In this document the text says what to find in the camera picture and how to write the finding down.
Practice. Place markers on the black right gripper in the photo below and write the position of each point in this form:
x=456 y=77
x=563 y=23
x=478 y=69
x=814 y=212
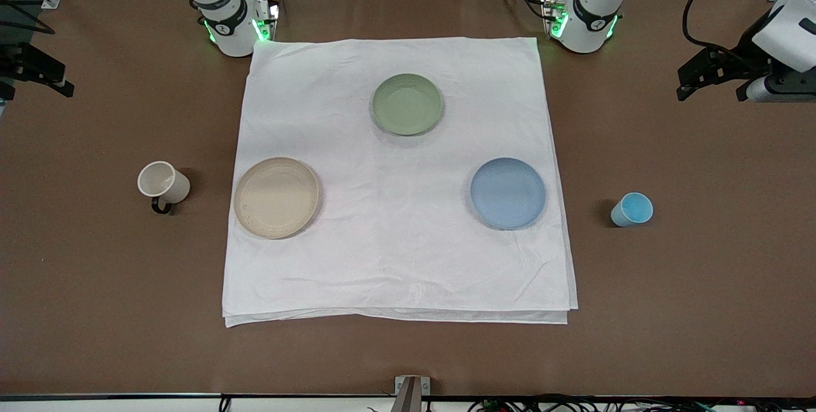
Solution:
x=14 y=59

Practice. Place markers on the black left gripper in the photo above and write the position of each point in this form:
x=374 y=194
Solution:
x=741 y=57

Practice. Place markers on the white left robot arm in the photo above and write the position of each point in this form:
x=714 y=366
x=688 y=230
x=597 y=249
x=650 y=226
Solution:
x=590 y=13

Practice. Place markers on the blue cup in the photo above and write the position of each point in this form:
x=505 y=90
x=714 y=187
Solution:
x=631 y=209

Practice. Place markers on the blue plate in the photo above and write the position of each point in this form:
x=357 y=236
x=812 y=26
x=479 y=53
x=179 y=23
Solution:
x=508 y=193

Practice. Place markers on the beige plate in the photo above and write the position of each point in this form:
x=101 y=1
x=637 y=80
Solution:
x=276 y=198

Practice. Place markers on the green plate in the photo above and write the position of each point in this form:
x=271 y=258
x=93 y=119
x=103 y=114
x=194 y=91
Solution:
x=407 y=104

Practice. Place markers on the white cloth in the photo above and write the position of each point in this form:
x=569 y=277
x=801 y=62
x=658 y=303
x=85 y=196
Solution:
x=395 y=240

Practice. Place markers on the grey metal camera mount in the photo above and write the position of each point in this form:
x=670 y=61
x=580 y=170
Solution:
x=411 y=394

